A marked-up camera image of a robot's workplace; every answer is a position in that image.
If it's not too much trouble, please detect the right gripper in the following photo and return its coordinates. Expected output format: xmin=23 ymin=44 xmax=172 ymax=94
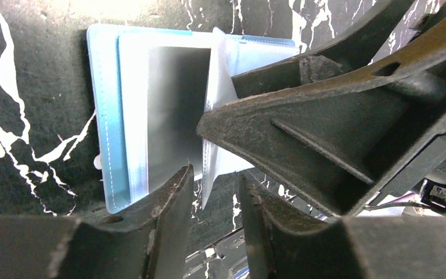
xmin=364 ymin=132 xmax=446 ymax=211

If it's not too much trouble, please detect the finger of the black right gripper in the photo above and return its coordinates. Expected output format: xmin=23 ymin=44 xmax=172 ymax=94
xmin=196 ymin=3 xmax=446 ymax=216
xmin=232 ymin=0 xmax=413 ymax=98

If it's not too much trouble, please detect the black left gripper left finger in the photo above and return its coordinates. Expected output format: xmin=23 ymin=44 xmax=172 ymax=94
xmin=0 ymin=165 xmax=194 ymax=278

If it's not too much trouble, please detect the grey card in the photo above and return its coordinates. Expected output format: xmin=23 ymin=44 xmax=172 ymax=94
xmin=147 ymin=46 xmax=211 ymax=191

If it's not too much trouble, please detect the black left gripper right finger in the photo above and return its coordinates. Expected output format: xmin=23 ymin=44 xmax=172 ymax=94
xmin=239 ymin=174 xmax=446 ymax=278

